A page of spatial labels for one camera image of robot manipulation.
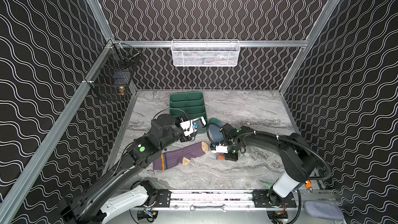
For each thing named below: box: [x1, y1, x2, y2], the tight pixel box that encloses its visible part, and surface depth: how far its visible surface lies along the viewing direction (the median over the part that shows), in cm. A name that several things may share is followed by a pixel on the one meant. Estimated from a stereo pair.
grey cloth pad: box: [303, 201, 345, 221], surface depth 71 cm
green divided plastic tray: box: [169, 91, 208, 135], surface depth 109 cm
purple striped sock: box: [152, 141, 209, 171], surface depth 90 cm
